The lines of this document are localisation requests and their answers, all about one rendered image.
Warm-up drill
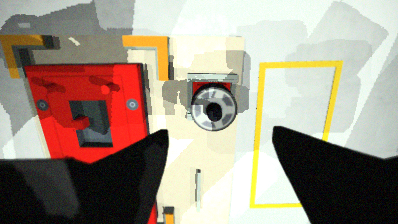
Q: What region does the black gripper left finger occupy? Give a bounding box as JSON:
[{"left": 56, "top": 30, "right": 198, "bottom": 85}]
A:
[{"left": 0, "top": 129, "right": 170, "bottom": 224}]

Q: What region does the yellow rectangular outline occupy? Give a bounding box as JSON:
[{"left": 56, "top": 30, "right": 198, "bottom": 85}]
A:
[{"left": 250, "top": 61, "right": 343, "bottom": 208}]

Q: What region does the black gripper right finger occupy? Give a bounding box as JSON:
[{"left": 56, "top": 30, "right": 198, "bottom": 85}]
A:
[{"left": 272, "top": 126, "right": 398, "bottom": 224}]

